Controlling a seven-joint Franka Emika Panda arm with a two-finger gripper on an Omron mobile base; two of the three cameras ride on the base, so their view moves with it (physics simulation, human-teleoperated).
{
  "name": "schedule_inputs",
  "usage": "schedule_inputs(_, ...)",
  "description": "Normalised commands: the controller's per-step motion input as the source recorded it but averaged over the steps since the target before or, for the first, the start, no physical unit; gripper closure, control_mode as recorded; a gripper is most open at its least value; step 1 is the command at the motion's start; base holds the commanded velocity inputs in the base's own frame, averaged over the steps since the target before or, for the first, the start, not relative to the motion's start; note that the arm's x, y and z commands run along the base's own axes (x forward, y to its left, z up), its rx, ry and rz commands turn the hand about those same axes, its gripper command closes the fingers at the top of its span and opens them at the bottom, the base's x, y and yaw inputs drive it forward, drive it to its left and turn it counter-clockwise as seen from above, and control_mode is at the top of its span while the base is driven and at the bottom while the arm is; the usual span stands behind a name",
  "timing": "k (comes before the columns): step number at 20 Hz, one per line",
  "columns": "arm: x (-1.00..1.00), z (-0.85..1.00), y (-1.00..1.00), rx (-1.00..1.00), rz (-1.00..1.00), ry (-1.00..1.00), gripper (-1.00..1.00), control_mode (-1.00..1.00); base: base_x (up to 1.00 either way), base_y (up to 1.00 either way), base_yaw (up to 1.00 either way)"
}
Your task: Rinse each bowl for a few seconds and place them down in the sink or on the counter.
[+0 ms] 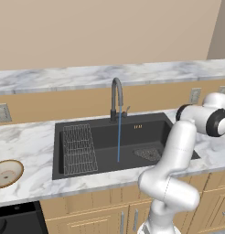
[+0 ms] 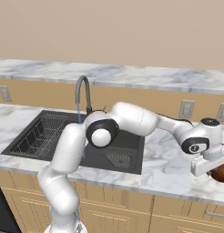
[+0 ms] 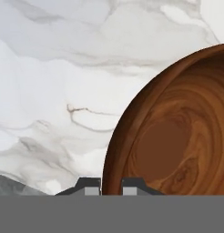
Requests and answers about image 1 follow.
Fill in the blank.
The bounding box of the black kitchen sink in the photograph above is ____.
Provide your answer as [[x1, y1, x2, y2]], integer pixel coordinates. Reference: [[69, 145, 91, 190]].
[[51, 112, 201, 181]]

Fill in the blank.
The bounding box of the grey sink drain strainer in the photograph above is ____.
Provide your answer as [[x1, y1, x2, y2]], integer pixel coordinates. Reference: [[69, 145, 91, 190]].
[[132, 146, 164, 162]]

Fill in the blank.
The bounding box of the cream bowl with brown rim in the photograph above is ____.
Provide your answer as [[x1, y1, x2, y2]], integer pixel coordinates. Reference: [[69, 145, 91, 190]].
[[0, 159, 25, 190]]

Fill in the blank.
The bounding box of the blue water stream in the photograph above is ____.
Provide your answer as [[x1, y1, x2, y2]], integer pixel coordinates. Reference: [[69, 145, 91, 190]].
[[117, 104, 123, 164]]

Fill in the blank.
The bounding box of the dark grey curved tap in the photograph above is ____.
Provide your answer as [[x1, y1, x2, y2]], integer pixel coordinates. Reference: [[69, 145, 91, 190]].
[[110, 77, 132, 123]]

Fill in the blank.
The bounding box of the light wooden cupboard door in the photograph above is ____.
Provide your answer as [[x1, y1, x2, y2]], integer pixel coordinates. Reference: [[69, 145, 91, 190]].
[[44, 205, 130, 234], [126, 199, 155, 234], [187, 186, 225, 234]]

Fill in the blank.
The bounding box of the light wooden drawer front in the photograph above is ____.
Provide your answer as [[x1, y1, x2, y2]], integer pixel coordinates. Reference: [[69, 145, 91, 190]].
[[204, 170, 225, 193]]

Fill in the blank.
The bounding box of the black dishwasher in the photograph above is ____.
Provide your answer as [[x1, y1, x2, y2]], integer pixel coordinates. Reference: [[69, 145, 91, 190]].
[[0, 200, 49, 234]]

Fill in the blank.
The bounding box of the grey wire sink rack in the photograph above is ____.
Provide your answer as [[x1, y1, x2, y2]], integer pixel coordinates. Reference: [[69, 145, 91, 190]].
[[61, 122, 99, 177]]

